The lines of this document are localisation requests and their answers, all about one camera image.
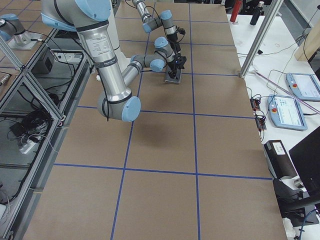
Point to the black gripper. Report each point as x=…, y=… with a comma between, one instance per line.
x=173, y=66
x=178, y=47

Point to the pink towel with grey edge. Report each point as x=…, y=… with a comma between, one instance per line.
x=171, y=77

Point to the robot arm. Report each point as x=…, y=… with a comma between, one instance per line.
x=165, y=20
x=94, y=23

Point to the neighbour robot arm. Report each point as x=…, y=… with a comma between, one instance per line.
x=13, y=32

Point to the red cylinder bottle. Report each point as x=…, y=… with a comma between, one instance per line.
x=235, y=10

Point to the reacher grabber stick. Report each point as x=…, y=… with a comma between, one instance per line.
x=288, y=93

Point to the black cylinder bottle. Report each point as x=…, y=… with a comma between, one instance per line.
x=256, y=13

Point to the small circuit board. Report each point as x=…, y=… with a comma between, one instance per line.
x=259, y=115

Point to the near teach pendant tablet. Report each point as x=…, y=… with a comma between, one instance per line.
x=286, y=113

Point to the teach pendant tablet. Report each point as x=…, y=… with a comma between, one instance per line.
x=305, y=86
x=286, y=113

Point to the far teach pendant tablet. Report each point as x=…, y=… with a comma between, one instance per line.
x=305, y=86

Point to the wooden board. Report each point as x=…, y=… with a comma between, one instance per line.
x=310, y=45

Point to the black box with label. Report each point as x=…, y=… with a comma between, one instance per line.
x=278, y=160

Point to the black monitor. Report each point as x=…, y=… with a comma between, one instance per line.
x=305, y=156

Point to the white power strip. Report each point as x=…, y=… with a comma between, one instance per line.
x=27, y=146

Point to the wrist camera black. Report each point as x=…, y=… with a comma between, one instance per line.
x=180, y=30

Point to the aluminium vertical post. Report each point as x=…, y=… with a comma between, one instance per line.
x=261, y=34

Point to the aluminium frame rack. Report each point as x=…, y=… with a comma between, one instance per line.
x=37, y=102

